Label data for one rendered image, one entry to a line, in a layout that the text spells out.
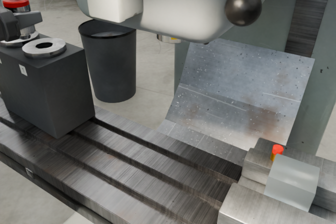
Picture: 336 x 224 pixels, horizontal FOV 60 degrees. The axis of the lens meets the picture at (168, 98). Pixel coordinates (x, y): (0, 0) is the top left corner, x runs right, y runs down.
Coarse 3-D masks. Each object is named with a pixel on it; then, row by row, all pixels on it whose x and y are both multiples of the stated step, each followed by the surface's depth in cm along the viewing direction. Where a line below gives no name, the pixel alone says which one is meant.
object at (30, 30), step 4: (28, 4) 58; (8, 8) 56; (12, 8) 56; (16, 8) 56; (20, 8) 56; (24, 8) 57; (28, 8) 58; (12, 12) 56; (16, 12) 56; (24, 28) 58; (28, 28) 59; (32, 28) 60; (20, 32) 58; (24, 32) 59; (28, 32) 59; (32, 32) 60
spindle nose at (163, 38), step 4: (156, 36) 40; (160, 36) 39; (164, 36) 39; (160, 40) 39; (164, 40) 39; (168, 40) 39; (172, 40) 39; (176, 40) 39; (180, 40) 39; (184, 40) 39
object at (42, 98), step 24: (0, 48) 65; (24, 48) 62; (48, 48) 62; (72, 48) 65; (0, 72) 69; (24, 72) 61; (48, 72) 60; (72, 72) 65; (24, 96) 67; (48, 96) 62; (72, 96) 67; (48, 120) 65; (72, 120) 69
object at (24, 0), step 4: (4, 0) 56; (8, 0) 56; (16, 0) 56; (20, 0) 56; (24, 0) 57; (28, 0) 58; (4, 4) 56; (8, 4) 55; (12, 4) 55; (16, 4) 56; (20, 4) 56; (24, 4) 57
